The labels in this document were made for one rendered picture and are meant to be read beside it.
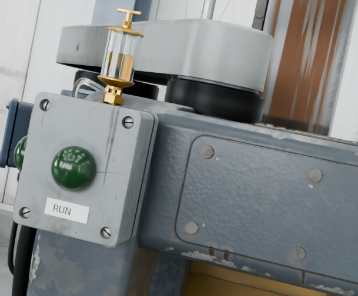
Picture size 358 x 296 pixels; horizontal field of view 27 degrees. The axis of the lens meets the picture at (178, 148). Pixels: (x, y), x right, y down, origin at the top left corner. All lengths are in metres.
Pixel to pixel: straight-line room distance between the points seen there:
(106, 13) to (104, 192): 5.13
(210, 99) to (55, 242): 0.18
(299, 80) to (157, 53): 0.34
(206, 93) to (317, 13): 0.41
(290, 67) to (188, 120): 0.50
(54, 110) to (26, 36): 5.82
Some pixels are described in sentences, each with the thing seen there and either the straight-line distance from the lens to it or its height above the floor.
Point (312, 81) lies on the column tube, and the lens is 1.00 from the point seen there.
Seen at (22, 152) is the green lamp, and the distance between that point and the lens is 0.51.
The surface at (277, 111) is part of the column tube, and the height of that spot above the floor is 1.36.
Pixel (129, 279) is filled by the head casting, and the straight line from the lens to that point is 0.54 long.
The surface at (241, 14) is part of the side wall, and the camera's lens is 5.81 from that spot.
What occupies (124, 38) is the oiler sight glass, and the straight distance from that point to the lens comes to 0.56.
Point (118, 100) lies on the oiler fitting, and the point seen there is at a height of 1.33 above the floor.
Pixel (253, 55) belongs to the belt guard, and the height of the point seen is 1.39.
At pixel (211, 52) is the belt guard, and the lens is 0.63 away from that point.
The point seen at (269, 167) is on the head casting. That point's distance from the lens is 0.51.
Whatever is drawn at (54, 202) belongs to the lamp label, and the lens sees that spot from 0.49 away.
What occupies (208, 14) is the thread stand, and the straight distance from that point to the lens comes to 0.87.
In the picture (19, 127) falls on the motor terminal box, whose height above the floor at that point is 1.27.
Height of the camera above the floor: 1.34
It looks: 3 degrees down
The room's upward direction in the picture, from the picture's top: 11 degrees clockwise
